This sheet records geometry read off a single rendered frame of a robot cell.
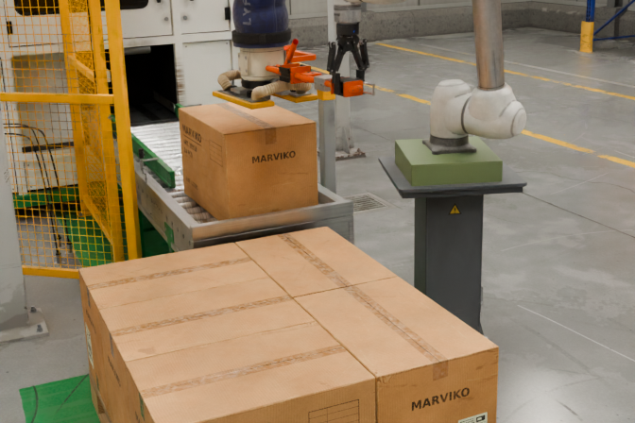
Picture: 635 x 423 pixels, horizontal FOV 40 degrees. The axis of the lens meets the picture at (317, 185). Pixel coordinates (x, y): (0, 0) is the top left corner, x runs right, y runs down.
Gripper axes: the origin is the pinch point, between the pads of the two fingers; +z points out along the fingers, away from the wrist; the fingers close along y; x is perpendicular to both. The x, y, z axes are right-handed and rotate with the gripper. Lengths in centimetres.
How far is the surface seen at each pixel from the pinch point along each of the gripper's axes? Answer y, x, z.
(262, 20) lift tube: 6, -50, -18
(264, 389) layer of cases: 64, 57, 67
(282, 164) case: -6, -61, 42
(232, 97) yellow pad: 15, -59, 12
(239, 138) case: 11, -62, 29
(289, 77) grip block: 4.9, -31.5, 1.4
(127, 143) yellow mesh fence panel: 33, -135, 42
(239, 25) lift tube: 11, -57, -16
